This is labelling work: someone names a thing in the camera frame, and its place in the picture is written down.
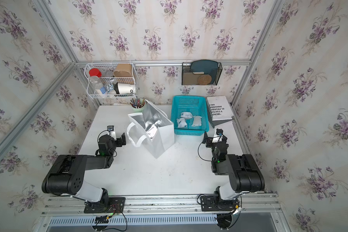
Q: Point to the clear plastic bottle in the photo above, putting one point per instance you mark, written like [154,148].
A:
[98,85]

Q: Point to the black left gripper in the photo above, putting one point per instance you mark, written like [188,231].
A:
[121,139]

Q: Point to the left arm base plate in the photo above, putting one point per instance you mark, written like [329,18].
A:
[114,205]

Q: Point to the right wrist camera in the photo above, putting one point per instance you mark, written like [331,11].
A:
[217,136]

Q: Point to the ice pack top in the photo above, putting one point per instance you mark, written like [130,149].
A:
[187,115]

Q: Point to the red lid jar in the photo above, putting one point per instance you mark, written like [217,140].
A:
[95,72]

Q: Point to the white insulated delivery bag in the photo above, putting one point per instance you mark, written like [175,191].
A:
[151,129]

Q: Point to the white book black text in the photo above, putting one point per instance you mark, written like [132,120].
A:
[219,110]

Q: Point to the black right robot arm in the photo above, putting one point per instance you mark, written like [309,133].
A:
[242,170]

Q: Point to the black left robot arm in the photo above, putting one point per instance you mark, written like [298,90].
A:
[66,176]

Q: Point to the green pencil cup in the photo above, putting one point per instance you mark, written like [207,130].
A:
[138,104]

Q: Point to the white cylindrical canister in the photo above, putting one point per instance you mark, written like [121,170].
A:
[124,89]

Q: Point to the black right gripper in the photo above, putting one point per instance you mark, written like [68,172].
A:
[208,139]

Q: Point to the white wire wall basket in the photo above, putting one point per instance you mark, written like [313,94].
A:
[109,80]

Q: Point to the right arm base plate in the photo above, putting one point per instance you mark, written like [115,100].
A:
[212,203]

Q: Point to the black mesh wall organizer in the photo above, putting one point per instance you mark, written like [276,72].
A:
[192,70]

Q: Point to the brown lidded container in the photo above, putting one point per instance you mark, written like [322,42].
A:
[123,70]

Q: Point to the teal plastic basket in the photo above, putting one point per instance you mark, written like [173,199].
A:
[197,106]

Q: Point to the small circuit board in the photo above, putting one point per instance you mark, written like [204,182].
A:
[101,220]

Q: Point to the round cork coaster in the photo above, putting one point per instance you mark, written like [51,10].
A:
[204,79]

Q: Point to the ice pack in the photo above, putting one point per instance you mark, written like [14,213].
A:
[181,123]
[187,115]
[197,121]

